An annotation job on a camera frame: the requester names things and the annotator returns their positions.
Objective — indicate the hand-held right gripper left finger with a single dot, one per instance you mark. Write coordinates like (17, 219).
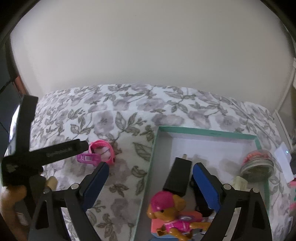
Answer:
(96, 183)

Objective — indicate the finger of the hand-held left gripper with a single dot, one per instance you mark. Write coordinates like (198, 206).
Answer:
(26, 122)
(83, 145)

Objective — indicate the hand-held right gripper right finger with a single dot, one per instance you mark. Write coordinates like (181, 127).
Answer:
(205, 185)

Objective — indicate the black toy car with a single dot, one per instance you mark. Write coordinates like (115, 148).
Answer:
(199, 201)

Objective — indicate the pink toy watch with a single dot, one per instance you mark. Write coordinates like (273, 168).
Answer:
(101, 150)

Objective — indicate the black power adapter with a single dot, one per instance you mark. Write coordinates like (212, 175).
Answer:
(178, 178)

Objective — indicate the cream hair claw clip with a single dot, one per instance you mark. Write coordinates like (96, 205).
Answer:
(240, 183)

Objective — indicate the teal cardboard box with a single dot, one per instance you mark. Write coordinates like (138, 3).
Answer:
(219, 148)

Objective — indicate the dog figure with pink helmet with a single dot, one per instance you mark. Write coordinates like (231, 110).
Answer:
(166, 208)

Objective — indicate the round tin of beads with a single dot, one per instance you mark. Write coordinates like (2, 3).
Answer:
(256, 166)

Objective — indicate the person's left hand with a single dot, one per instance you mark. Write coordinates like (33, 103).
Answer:
(12, 197)

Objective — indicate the floral blanket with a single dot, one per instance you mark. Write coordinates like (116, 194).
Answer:
(138, 104)

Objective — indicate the white power strip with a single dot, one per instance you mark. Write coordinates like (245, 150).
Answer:
(285, 162)

